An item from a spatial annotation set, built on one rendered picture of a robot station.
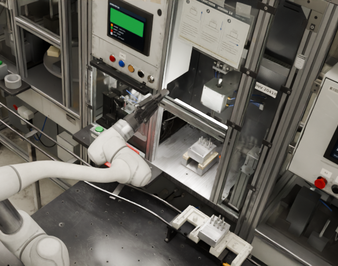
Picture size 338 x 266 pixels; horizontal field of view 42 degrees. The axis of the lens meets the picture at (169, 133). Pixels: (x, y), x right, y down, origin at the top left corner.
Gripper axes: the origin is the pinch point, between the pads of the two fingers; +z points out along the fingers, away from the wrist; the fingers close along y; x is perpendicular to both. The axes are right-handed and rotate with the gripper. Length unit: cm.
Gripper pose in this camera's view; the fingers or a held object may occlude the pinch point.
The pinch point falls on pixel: (161, 95)
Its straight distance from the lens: 195.9
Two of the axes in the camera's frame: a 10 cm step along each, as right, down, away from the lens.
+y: -2.4, -5.6, -7.9
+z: 7.0, -6.7, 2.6
